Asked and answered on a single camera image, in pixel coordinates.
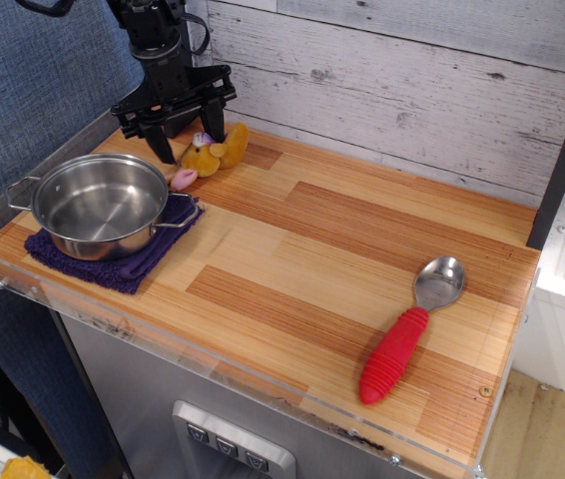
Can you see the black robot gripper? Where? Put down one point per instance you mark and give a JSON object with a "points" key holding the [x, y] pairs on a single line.
{"points": [[174, 94]]}

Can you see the yellow plush bunny toy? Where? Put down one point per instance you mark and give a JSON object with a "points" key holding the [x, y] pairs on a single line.
{"points": [[204, 157]]}

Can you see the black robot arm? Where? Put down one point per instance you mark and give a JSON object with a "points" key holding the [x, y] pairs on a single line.
{"points": [[157, 24]]}

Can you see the stainless steel pot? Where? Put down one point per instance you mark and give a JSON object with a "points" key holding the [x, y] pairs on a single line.
{"points": [[102, 206]]}

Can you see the purple folded cloth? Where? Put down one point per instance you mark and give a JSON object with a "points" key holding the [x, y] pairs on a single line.
{"points": [[126, 274]]}

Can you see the silver toy fridge front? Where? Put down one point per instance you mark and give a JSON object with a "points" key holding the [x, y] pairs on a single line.
{"points": [[137, 390]]}

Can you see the silver dispenser button panel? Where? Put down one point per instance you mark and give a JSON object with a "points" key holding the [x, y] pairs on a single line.
{"points": [[197, 426]]}

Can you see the yellow object at corner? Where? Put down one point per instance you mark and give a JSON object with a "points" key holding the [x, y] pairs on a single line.
{"points": [[24, 468]]}

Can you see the clear acrylic edge guard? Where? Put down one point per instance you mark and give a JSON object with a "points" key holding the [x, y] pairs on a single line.
{"points": [[275, 342]]}

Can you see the red handled metal scoop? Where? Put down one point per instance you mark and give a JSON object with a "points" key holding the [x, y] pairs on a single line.
{"points": [[438, 285]]}

